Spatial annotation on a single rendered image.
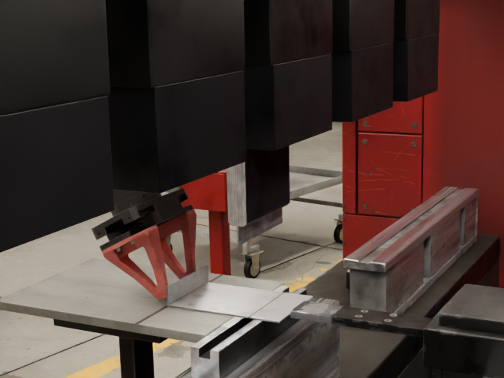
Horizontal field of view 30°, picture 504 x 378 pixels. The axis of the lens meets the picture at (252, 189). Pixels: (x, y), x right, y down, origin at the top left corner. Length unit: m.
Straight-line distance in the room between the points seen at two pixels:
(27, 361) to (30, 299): 2.58
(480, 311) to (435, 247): 0.60
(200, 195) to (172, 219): 1.78
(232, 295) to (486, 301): 0.27
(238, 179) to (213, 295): 0.17
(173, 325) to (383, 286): 0.41
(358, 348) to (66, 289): 0.38
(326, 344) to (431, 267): 0.42
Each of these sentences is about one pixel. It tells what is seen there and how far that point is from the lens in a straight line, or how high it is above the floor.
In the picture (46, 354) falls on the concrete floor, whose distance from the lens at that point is 3.68.
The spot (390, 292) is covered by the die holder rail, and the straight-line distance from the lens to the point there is 1.29.
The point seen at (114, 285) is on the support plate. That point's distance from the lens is 1.08.
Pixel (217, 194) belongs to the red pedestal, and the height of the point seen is 0.73.
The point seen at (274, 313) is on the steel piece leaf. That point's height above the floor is 1.00.
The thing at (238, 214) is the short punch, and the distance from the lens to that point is 0.90.
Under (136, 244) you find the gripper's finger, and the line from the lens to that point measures 0.98.
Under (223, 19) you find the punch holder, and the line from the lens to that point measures 0.78.
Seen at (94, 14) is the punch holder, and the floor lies 1.31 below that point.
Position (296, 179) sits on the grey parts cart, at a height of 0.33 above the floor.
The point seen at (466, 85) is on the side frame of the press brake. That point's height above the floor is 1.15.
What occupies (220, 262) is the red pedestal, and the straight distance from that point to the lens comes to 2.93.
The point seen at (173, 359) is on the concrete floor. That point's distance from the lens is 3.53.
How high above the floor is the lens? 1.32
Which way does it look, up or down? 12 degrees down
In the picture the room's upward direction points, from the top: 1 degrees counter-clockwise
